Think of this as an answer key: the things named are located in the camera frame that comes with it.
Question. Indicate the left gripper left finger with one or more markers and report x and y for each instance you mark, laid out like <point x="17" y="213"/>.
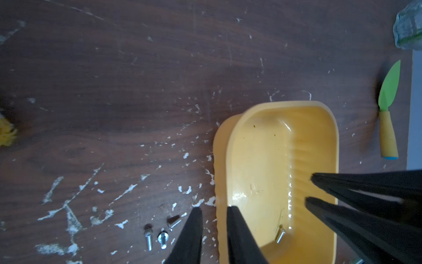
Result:
<point x="188" y="248"/>

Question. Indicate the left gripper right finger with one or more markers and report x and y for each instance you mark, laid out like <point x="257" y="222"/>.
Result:
<point x="242" y="248"/>

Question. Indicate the green trowel yellow handle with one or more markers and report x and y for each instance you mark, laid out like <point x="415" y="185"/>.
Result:
<point x="387" y="96"/>

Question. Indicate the yellow plastic storage box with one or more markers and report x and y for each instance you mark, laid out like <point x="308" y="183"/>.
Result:
<point x="263" y="162"/>

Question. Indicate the glass vase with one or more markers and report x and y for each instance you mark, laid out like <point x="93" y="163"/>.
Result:
<point x="407" y="29"/>

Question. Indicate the silver screw on table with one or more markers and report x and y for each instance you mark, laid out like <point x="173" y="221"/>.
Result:
<point x="148" y="235"/>

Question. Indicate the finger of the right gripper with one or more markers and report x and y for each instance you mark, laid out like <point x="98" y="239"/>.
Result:
<point x="394" y="196"/>
<point x="375" y="239"/>

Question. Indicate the white cotton work glove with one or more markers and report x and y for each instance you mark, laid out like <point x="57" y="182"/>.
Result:
<point x="8" y="132"/>

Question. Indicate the silver metal screw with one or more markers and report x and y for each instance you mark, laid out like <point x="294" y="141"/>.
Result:
<point x="280" y="234"/>

